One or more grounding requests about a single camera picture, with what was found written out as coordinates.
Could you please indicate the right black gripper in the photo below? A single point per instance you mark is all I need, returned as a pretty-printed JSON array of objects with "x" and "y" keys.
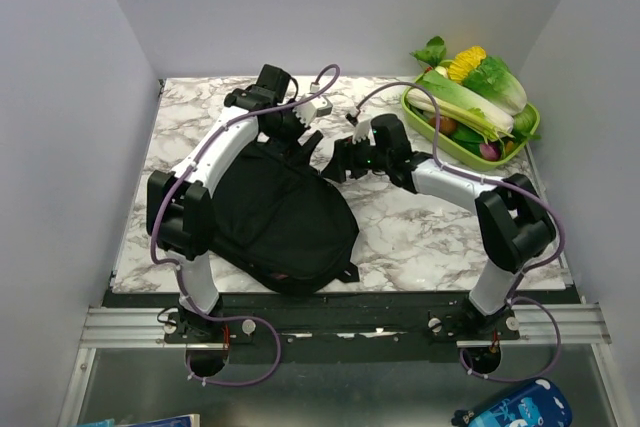
[{"x": 344, "y": 153}]

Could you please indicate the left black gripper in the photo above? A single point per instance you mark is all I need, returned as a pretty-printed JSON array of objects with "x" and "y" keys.
[{"x": 303, "y": 154}]

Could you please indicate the black student backpack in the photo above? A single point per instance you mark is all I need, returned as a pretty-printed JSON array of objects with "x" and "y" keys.
[{"x": 283, "y": 225}]

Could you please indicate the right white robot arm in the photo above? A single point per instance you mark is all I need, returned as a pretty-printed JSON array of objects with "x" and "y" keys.
[{"x": 514, "y": 227}]

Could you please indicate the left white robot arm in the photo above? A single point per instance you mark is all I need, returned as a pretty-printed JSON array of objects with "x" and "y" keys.
[{"x": 179, "y": 201}]

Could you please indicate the green vegetable tray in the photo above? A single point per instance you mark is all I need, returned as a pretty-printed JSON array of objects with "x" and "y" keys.
[{"x": 461, "y": 142}]

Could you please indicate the napa cabbage toy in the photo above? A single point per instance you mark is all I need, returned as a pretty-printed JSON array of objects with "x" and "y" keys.
[{"x": 467, "y": 107}]

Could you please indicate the green leaf sprig toy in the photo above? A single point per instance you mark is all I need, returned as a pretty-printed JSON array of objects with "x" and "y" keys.
[{"x": 432, "y": 53}]

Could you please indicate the yellow corn toy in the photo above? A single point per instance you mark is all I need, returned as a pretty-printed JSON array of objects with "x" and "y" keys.
[{"x": 465, "y": 62}]

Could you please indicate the green lettuce toy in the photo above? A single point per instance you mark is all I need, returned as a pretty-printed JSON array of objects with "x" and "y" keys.
[{"x": 493, "y": 80}]

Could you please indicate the blue pencil case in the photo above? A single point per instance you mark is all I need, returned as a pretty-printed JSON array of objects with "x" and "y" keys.
[{"x": 538, "y": 402}]

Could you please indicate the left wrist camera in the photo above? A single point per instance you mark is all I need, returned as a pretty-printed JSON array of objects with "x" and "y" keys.
[{"x": 311, "y": 109}]

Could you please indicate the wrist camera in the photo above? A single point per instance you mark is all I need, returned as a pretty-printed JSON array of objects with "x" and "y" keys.
[
  {"x": 361, "y": 131},
  {"x": 311, "y": 109}
]

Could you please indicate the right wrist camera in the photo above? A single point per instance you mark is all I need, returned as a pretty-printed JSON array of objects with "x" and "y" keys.
[{"x": 361, "y": 131}]

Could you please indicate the black mounting base rail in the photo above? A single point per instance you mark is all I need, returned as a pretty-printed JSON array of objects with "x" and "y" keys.
[{"x": 323, "y": 328}]

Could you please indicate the aluminium extrusion rail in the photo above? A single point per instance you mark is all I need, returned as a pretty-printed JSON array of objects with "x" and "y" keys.
[{"x": 529, "y": 325}]

